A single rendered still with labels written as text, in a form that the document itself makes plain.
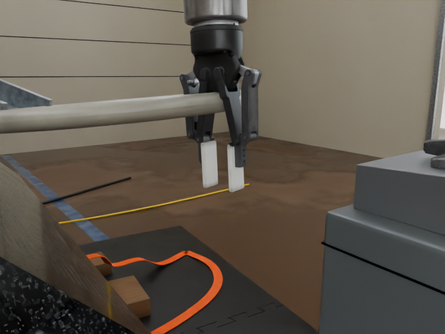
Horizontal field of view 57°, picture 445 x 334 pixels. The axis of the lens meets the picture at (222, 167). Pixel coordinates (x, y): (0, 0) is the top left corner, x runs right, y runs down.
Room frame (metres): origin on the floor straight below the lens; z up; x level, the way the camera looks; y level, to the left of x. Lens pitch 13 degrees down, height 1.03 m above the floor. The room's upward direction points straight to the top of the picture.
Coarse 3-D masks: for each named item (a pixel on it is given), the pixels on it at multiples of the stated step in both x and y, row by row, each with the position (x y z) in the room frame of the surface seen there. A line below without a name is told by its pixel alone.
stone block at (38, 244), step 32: (0, 192) 0.84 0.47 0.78; (32, 192) 1.22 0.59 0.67; (0, 224) 0.59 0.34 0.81; (32, 224) 0.76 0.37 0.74; (0, 256) 0.45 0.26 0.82; (32, 256) 0.54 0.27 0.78; (64, 256) 0.68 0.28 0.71; (0, 288) 0.43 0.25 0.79; (32, 288) 0.45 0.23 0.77; (64, 288) 0.50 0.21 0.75; (96, 288) 0.62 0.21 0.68; (0, 320) 0.40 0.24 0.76; (32, 320) 0.43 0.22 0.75; (64, 320) 0.46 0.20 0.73; (96, 320) 0.49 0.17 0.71; (128, 320) 0.57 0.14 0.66
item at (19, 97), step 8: (0, 80) 0.93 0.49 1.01; (0, 88) 0.93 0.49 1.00; (8, 88) 0.92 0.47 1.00; (16, 88) 0.91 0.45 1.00; (24, 88) 0.91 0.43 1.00; (0, 96) 0.93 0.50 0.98; (8, 96) 0.92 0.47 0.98; (16, 96) 0.91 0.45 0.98; (24, 96) 0.90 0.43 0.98; (32, 96) 0.89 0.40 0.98; (40, 96) 0.88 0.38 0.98; (0, 104) 0.77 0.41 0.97; (8, 104) 0.92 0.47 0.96; (16, 104) 0.91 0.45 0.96; (24, 104) 0.90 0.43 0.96; (32, 104) 0.89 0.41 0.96; (40, 104) 0.88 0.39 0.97; (48, 104) 0.87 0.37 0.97
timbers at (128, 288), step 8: (104, 256) 2.03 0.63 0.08; (96, 264) 1.93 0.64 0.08; (104, 264) 1.95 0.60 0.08; (104, 272) 1.94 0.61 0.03; (112, 280) 1.74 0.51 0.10; (120, 280) 1.74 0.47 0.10; (128, 280) 1.74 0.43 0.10; (136, 280) 1.74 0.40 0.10; (120, 288) 1.67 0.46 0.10; (128, 288) 1.67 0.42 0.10; (136, 288) 1.67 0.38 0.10; (128, 296) 1.60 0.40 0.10; (136, 296) 1.60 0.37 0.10; (144, 296) 1.60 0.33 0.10; (128, 304) 1.55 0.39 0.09; (136, 304) 1.56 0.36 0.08; (144, 304) 1.58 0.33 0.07; (136, 312) 1.56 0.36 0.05; (144, 312) 1.58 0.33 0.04
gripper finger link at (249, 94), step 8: (248, 72) 0.56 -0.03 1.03; (248, 80) 0.56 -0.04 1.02; (248, 88) 0.56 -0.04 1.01; (256, 88) 0.58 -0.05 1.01; (248, 96) 0.56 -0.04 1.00; (256, 96) 0.58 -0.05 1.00; (248, 104) 0.56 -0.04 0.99; (256, 104) 0.58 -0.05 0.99; (248, 112) 0.56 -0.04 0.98; (256, 112) 0.58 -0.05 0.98; (248, 120) 0.56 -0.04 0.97; (256, 120) 0.58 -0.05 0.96; (248, 128) 0.56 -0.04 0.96; (256, 128) 0.58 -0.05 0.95; (248, 136) 0.56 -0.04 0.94; (256, 136) 0.58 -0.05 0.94
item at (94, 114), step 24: (168, 96) 0.54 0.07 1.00; (192, 96) 0.56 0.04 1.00; (216, 96) 0.59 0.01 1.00; (240, 96) 0.64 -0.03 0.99; (0, 120) 0.51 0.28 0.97; (24, 120) 0.50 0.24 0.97; (48, 120) 0.50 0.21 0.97; (72, 120) 0.50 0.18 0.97; (96, 120) 0.50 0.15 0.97; (120, 120) 0.51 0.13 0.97; (144, 120) 0.52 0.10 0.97
